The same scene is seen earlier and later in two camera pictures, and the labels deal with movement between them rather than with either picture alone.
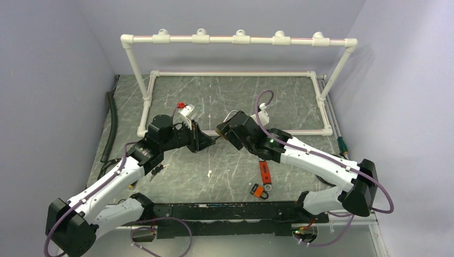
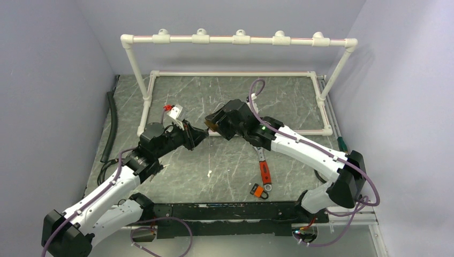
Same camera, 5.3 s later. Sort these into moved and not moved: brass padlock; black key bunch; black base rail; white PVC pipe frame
Moved: brass padlock
Not moved: black base rail; white PVC pipe frame; black key bunch
